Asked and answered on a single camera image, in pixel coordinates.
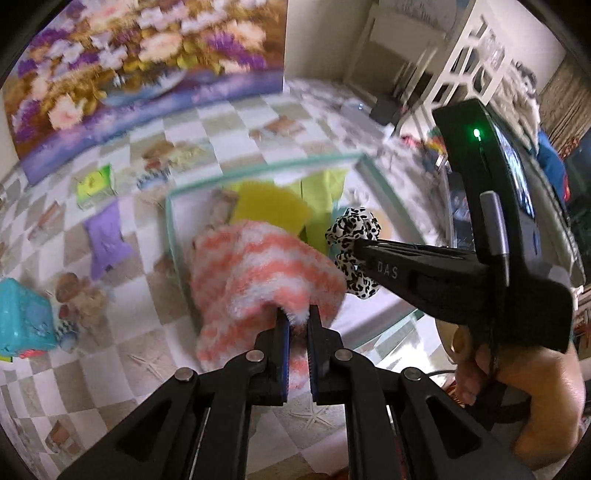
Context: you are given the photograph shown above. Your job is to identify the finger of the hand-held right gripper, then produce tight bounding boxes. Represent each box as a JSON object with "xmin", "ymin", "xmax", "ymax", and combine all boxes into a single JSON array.
[{"xmin": 353, "ymin": 239, "xmax": 490, "ymax": 319}]

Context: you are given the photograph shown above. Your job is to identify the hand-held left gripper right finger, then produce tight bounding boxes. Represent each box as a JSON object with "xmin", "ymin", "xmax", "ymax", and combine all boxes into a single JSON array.
[{"xmin": 307, "ymin": 305, "xmax": 536, "ymax": 480}]

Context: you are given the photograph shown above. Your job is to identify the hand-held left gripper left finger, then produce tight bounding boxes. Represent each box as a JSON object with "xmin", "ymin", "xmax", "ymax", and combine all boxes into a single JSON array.
[{"xmin": 60, "ymin": 305, "xmax": 291, "ymax": 480}]

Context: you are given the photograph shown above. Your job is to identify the green rimmed white tray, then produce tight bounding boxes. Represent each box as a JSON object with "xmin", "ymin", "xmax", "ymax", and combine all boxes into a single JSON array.
[{"xmin": 164, "ymin": 154, "xmax": 423, "ymax": 344}]

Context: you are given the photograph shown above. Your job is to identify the pink white striped cloth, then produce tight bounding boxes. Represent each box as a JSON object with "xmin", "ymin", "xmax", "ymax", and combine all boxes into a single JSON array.
[{"xmin": 190, "ymin": 219, "xmax": 347, "ymax": 386}]

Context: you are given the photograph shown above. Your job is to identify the leopard print scrunchie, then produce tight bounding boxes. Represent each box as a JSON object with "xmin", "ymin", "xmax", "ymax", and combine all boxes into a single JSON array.
[{"xmin": 325, "ymin": 208, "xmax": 382, "ymax": 298}]

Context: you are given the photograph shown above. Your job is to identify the green cloth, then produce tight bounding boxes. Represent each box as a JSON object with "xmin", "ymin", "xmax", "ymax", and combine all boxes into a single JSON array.
[{"xmin": 298, "ymin": 168, "xmax": 347, "ymax": 252}]

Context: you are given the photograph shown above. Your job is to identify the yellow sponge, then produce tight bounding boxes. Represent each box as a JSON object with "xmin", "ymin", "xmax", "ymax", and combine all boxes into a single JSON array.
[{"xmin": 231, "ymin": 181, "xmax": 312, "ymax": 238}]

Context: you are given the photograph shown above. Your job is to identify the person's right forearm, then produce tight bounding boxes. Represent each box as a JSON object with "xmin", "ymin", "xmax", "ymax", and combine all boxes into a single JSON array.
[{"xmin": 515, "ymin": 406, "xmax": 580, "ymax": 469}]

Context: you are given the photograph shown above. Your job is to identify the person's right hand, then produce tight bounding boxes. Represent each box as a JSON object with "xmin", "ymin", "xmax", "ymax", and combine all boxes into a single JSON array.
[{"xmin": 455, "ymin": 344, "xmax": 583, "ymax": 430}]

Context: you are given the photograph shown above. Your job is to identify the blue cloth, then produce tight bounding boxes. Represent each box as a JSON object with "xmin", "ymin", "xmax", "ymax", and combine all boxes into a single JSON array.
[{"xmin": 536, "ymin": 129, "xmax": 568, "ymax": 199}]

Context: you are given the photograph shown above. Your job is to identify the multicoloured toy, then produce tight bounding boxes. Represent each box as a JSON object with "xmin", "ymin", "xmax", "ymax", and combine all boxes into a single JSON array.
[{"xmin": 422, "ymin": 129, "xmax": 451, "ymax": 167}]

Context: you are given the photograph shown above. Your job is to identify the small black box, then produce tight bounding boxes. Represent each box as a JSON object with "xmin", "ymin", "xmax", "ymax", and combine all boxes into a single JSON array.
[{"xmin": 369, "ymin": 95, "xmax": 402, "ymax": 125}]

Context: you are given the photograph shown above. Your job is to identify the grey fuzzy cloth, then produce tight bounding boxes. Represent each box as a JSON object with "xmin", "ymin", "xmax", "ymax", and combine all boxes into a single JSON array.
[{"xmin": 501, "ymin": 62, "xmax": 543, "ymax": 144}]

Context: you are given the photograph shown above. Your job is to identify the purple cloth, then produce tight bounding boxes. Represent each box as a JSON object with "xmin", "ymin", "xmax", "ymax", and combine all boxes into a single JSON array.
[{"xmin": 84, "ymin": 203, "xmax": 134, "ymax": 280}]

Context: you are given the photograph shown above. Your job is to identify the white shelf unit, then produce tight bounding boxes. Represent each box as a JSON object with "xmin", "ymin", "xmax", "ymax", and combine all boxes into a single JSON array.
[{"xmin": 416, "ymin": 0, "xmax": 566, "ymax": 134}]

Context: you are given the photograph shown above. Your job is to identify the white chair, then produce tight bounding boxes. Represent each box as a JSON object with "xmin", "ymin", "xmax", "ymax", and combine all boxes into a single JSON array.
[{"xmin": 355, "ymin": 0, "xmax": 444, "ymax": 93}]

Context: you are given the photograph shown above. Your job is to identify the small green carton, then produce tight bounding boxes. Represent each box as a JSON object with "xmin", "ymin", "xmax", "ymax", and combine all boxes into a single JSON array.
[{"xmin": 76, "ymin": 165, "xmax": 116, "ymax": 209}]

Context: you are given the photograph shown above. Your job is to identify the teal plastic box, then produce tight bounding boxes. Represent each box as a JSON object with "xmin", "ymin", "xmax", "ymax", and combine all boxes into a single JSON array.
[{"xmin": 0, "ymin": 277, "xmax": 61, "ymax": 365}]

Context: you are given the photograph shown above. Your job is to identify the flower painting canvas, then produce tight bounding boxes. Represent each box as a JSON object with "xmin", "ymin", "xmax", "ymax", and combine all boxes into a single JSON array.
[{"xmin": 4, "ymin": 0, "xmax": 284, "ymax": 185}]

